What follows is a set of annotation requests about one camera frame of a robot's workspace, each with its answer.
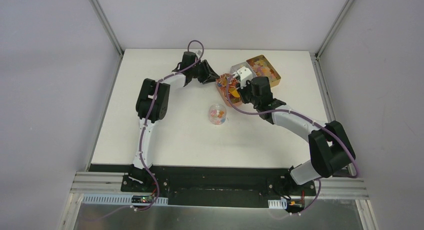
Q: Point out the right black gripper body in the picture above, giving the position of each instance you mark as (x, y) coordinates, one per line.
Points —
(247, 96)

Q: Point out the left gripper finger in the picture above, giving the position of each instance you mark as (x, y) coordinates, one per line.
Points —
(207, 71)
(209, 79)

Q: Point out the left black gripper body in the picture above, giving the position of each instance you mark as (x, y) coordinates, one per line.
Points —
(203, 71)

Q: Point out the orange tray of lollipops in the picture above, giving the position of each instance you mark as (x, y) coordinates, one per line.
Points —
(223, 87)

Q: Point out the yellow plastic scoop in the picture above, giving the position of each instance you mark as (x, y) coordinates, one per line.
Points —
(233, 92)

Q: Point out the clear plastic jar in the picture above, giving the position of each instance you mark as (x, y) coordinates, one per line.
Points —
(217, 114)

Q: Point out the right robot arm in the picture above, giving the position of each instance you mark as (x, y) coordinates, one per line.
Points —
(330, 149)

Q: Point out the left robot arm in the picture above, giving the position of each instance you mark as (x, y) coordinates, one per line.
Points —
(153, 99)

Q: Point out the white tray of star candies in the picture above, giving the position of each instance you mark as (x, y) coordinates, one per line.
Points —
(236, 68)

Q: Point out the gold tray of gummies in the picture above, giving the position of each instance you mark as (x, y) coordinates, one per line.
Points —
(263, 68)

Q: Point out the clear jar lid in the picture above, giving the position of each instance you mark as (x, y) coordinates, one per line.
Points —
(141, 123)

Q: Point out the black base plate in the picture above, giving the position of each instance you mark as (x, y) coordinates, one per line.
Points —
(215, 186)

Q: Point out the aluminium frame rail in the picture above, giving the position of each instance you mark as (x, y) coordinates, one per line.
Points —
(338, 188)

